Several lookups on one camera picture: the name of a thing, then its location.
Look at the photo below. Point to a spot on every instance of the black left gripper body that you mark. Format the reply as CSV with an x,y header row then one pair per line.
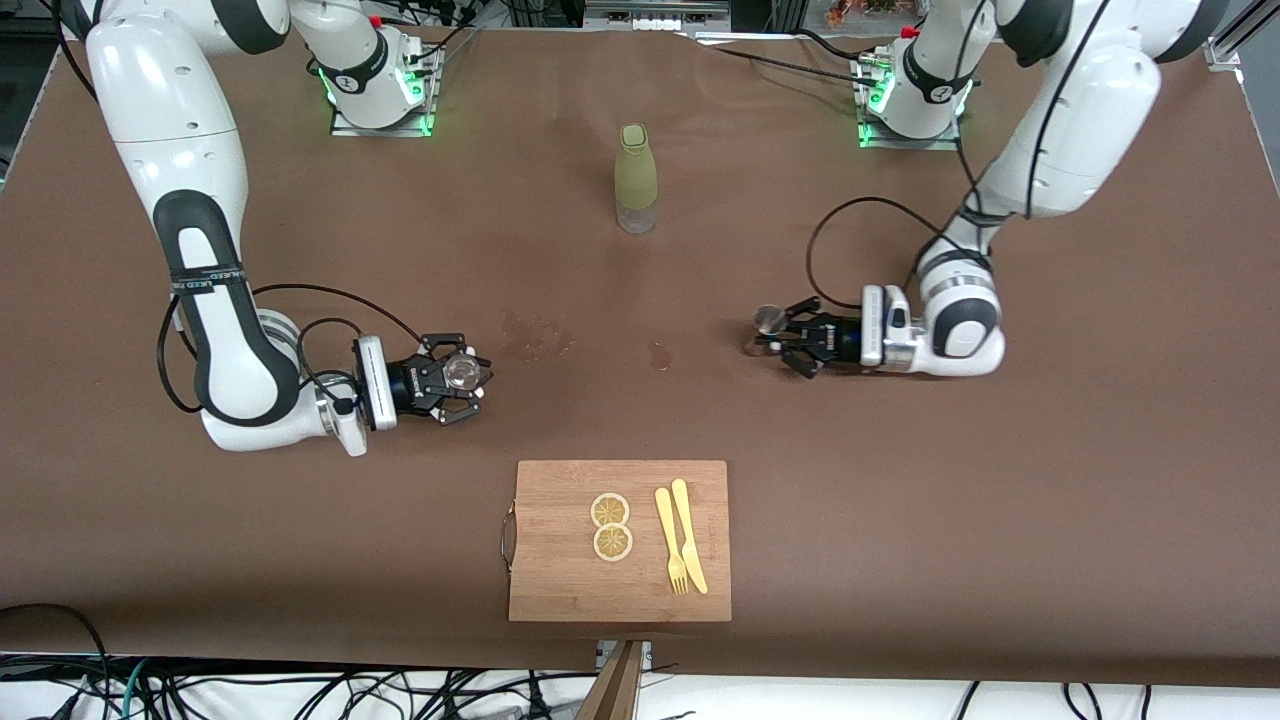
x,y
842,338

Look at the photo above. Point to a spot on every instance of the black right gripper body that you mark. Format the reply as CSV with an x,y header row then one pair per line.
x,y
404,383

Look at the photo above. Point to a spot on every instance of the metal jigger measuring cup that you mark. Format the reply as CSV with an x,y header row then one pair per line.
x,y
768,318

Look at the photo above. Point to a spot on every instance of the small liquid spill puddle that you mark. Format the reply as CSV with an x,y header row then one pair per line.
x,y
659,355

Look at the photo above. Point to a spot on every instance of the lemon slice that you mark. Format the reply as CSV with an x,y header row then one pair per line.
x,y
610,510
613,542

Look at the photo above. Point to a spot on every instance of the brown table cover sheet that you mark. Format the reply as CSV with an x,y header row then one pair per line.
x,y
300,540

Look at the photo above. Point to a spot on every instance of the yellow plastic fork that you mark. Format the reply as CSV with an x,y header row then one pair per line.
x,y
664,510

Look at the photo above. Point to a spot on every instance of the olive green drink bottle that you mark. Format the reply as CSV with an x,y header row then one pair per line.
x,y
636,180

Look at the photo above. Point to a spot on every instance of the yellow plastic knife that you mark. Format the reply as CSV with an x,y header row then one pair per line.
x,y
690,545

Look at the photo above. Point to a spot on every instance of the wooden beam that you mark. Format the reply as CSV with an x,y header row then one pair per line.
x,y
615,695

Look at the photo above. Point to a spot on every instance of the white power strip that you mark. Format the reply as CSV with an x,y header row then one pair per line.
x,y
655,22

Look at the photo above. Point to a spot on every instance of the aluminium corner profile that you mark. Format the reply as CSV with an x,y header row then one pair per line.
x,y
1222,52

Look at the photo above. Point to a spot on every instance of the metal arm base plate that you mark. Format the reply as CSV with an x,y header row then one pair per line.
x,y
940,145
400,130

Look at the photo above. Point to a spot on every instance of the metal bracket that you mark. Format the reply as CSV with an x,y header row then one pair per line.
x,y
646,655

